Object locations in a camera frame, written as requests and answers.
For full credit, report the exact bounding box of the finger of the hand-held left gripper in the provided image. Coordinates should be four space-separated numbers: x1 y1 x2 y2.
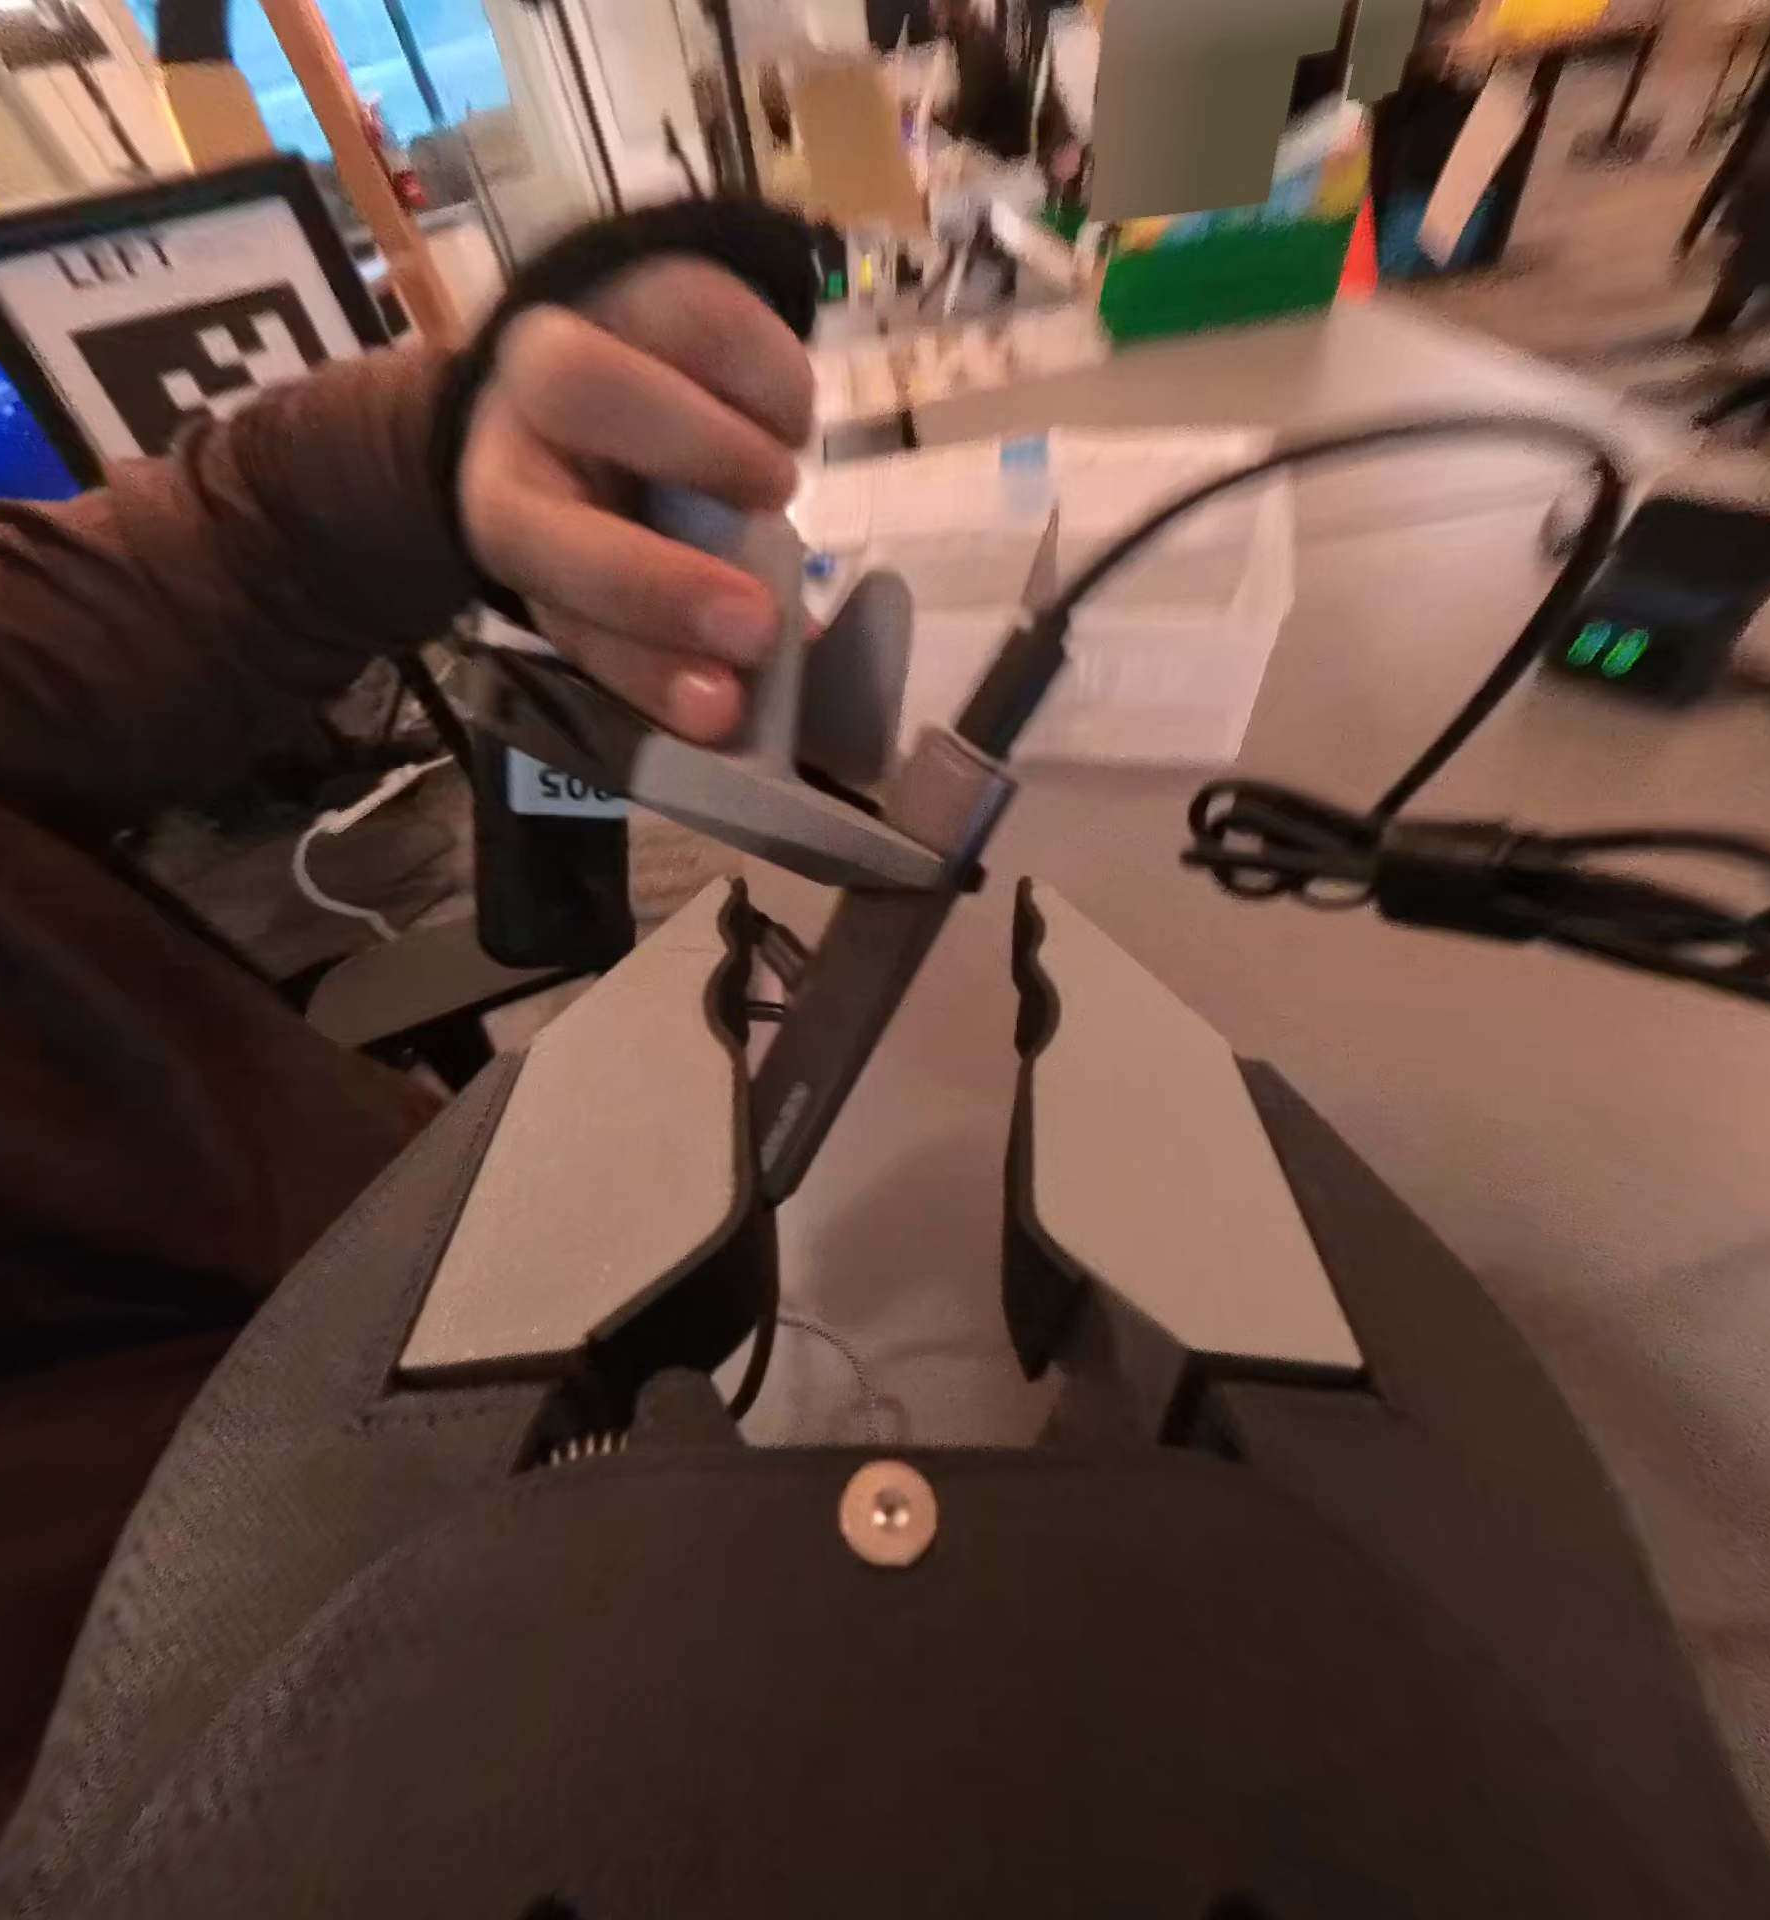
627 733 965 899
898 727 1020 890

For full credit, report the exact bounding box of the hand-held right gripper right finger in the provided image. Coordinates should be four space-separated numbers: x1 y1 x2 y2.
1001 877 1370 1382

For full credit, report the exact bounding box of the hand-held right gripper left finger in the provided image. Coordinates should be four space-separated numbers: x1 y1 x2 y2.
397 877 763 1387

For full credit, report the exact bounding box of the black usb-c cable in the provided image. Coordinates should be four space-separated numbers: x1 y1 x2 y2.
957 412 1770 1026

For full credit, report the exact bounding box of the dark grey device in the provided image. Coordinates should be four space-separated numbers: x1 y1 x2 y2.
747 883 986 1204

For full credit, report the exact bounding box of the person's left forearm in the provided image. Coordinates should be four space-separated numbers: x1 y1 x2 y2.
0 345 493 842

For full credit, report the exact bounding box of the person's left hand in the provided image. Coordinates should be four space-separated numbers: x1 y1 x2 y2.
457 260 821 747

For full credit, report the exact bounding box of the clear plastic bin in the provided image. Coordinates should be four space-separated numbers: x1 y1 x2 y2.
821 432 1296 766

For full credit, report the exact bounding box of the grey background table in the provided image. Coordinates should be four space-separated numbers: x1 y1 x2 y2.
821 300 1621 453

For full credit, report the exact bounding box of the green box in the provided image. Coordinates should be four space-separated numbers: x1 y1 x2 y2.
1100 211 1354 345

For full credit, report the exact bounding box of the cardboard box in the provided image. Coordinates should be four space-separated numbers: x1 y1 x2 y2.
791 60 927 230

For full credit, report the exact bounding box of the black charger with green lights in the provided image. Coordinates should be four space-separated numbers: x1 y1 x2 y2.
1541 496 1770 704

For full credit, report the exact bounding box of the wooden post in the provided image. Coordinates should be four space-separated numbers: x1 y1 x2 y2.
259 0 465 351

